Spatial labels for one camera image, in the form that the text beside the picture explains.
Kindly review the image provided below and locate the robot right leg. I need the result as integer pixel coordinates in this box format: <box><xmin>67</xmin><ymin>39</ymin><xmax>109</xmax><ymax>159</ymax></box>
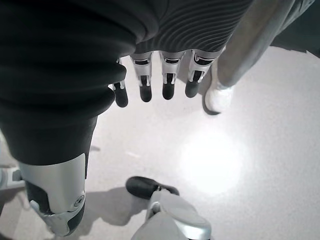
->
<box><xmin>124</xmin><ymin>175</ymin><xmax>213</xmax><ymax>240</ymax></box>

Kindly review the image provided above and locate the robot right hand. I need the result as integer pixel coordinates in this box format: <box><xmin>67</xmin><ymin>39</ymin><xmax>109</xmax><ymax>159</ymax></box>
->
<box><xmin>0</xmin><ymin>0</ymin><xmax>251</xmax><ymax>237</ymax></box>

